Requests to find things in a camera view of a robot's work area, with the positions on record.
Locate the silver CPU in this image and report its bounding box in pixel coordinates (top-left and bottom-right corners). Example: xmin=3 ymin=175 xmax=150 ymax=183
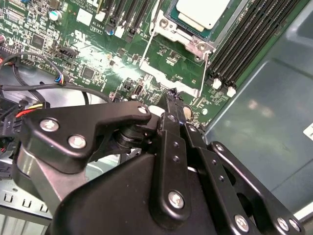
xmin=167 ymin=0 xmax=237 ymax=41

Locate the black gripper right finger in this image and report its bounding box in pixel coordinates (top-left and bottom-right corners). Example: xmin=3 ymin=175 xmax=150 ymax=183
xmin=175 ymin=92 xmax=306 ymax=235

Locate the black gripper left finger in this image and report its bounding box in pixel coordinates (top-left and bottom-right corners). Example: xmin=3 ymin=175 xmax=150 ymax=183
xmin=11 ymin=88 xmax=193 ymax=227

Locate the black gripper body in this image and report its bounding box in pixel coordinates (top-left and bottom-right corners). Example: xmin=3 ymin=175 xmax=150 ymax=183
xmin=46 ymin=155 xmax=232 ymax=235

